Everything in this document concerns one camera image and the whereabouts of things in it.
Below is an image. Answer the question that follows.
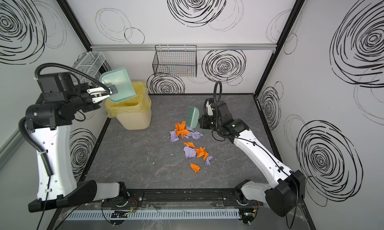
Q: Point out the mint green hand brush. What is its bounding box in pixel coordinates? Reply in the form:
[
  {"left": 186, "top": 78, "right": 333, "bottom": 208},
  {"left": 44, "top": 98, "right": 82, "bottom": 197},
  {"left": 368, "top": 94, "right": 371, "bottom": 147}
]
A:
[{"left": 186, "top": 106, "right": 200, "bottom": 129}]

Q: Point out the mint green dustpan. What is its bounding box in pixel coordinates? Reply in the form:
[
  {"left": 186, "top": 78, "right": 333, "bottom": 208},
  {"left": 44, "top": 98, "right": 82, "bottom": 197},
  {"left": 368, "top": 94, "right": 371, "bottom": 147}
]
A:
[{"left": 100, "top": 67, "right": 137, "bottom": 103}]

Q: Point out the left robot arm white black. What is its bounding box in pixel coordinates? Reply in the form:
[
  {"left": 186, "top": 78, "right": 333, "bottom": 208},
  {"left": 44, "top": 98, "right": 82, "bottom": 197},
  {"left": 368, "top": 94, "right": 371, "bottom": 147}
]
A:
[{"left": 18, "top": 63, "right": 129, "bottom": 213}]

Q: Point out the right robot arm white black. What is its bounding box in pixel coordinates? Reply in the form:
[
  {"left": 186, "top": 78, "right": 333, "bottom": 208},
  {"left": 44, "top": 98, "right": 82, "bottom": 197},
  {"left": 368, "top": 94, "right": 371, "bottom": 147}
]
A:
[{"left": 199, "top": 81, "right": 306, "bottom": 217}]

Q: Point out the purple paper scrap back right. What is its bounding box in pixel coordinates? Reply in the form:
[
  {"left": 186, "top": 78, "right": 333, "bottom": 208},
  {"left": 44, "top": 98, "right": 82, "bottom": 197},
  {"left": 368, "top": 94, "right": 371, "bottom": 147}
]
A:
[{"left": 186, "top": 132, "right": 204, "bottom": 140}]

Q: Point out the orange paper scrap near bin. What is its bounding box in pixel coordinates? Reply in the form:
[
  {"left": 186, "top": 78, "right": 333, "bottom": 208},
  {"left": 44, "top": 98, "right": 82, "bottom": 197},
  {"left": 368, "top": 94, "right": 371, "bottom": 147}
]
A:
[{"left": 175, "top": 121, "right": 191, "bottom": 138}]

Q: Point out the orange paper scrap beside purple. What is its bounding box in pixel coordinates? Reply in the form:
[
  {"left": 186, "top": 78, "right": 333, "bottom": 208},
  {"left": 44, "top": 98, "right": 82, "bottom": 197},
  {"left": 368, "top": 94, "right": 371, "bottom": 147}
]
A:
[{"left": 184, "top": 142, "right": 196, "bottom": 149}]

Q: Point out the large orange paper scrap front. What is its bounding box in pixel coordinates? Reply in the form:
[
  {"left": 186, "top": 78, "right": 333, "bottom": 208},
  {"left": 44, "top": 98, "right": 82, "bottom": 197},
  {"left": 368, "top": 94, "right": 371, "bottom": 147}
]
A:
[{"left": 195, "top": 147, "right": 210, "bottom": 161}]

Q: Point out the large purple paper scrap front right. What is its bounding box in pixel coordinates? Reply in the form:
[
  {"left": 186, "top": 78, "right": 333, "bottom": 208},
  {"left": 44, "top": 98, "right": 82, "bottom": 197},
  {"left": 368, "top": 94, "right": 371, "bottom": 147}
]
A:
[{"left": 183, "top": 147, "right": 197, "bottom": 159}]

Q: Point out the purple paper scrap back left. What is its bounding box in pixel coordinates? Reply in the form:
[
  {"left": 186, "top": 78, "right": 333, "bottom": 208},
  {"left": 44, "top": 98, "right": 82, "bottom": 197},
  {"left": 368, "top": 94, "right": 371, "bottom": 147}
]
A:
[{"left": 170, "top": 131, "right": 179, "bottom": 143}]

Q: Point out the purple paper scrap front left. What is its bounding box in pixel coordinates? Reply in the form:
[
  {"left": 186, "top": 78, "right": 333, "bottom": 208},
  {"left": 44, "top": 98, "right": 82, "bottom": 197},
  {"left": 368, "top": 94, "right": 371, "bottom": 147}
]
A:
[{"left": 205, "top": 156, "right": 213, "bottom": 167}]

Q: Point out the yellow plastic bin liner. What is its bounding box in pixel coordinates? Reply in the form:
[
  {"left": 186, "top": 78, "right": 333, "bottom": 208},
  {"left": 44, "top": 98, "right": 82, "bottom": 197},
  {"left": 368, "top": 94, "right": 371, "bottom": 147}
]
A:
[{"left": 105, "top": 82, "right": 152, "bottom": 118}]

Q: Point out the small orange scrap front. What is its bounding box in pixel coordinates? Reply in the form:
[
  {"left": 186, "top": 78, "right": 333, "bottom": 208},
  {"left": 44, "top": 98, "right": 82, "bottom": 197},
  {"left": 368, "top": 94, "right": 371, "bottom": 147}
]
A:
[{"left": 190, "top": 164, "right": 201, "bottom": 173}]

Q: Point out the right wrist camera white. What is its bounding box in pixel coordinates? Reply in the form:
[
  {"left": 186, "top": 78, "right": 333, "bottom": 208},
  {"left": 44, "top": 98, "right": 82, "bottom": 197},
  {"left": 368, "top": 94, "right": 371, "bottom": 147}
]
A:
[{"left": 204, "top": 98, "right": 214, "bottom": 117}]

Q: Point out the black wire wall basket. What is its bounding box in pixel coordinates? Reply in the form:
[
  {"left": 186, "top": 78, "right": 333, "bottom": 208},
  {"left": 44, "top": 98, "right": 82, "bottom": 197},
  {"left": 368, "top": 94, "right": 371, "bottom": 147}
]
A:
[{"left": 152, "top": 44, "right": 198, "bottom": 77}]

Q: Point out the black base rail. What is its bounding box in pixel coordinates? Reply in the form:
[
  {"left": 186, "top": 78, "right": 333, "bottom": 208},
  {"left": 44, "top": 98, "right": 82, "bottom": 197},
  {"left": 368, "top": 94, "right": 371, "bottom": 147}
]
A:
[{"left": 61, "top": 188, "right": 304, "bottom": 207}]

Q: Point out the white slotted cable duct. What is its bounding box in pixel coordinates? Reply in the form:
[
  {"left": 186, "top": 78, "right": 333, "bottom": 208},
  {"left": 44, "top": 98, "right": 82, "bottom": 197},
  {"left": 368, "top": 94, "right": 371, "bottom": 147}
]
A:
[{"left": 67, "top": 209, "right": 241, "bottom": 221}]

